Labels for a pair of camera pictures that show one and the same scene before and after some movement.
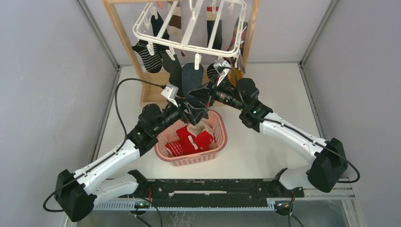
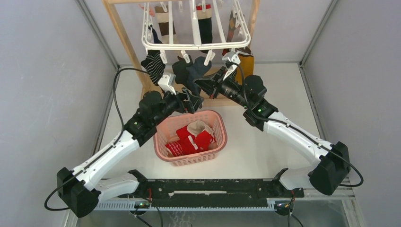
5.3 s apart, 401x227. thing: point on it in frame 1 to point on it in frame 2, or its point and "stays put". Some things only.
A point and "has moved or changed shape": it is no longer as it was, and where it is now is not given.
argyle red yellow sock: (232, 45) to (232, 25)
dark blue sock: (192, 79) has moved or changed shape
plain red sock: (187, 141) stays put
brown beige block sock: (174, 29) to (162, 17)
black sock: (174, 69) to (180, 69)
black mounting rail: (173, 191) stays put
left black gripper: (194, 115) to (192, 103)
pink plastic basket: (186, 144) stays put
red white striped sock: (203, 140) stays put
